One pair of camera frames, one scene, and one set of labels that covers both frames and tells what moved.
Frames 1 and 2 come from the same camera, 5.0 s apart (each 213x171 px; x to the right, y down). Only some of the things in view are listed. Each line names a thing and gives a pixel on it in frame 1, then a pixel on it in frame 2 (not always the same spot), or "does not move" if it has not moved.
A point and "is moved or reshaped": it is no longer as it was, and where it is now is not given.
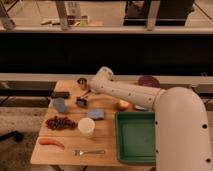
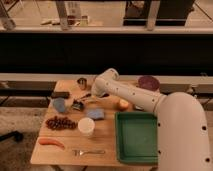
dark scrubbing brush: (81, 101) is moved or reshaped
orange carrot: (51, 141) does not move
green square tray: (135, 133) does not move
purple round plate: (149, 81) does not move
